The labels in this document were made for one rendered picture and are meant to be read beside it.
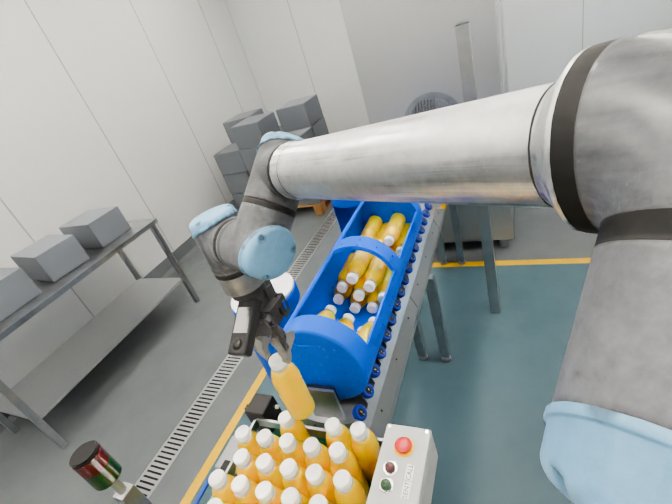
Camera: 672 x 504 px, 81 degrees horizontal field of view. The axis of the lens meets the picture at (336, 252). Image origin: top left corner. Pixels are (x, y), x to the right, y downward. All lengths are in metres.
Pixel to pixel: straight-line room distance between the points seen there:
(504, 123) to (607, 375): 0.17
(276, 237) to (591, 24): 5.43
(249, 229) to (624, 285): 0.52
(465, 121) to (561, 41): 5.52
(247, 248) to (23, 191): 3.70
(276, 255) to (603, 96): 0.49
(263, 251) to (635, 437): 0.51
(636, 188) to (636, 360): 0.08
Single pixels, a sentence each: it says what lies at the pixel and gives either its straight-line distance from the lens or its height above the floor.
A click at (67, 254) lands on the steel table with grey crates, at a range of 3.48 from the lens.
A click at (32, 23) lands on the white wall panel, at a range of 4.74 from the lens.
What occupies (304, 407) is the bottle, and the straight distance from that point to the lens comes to 1.00.
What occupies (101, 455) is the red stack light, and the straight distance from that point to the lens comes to 1.12.
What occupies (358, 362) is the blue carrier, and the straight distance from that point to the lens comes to 1.08.
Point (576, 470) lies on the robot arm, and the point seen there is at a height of 1.70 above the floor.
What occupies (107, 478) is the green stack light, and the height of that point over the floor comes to 1.18.
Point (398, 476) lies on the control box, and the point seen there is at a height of 1.10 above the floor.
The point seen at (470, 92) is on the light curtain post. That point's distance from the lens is 2.13.
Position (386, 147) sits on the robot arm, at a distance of 0.38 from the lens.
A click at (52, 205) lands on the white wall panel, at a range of 4.33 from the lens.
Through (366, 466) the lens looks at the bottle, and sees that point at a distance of 1.09.
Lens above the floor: 1.90
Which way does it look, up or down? 30 degrees down
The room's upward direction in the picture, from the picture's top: 19 degrees counter-clockwise
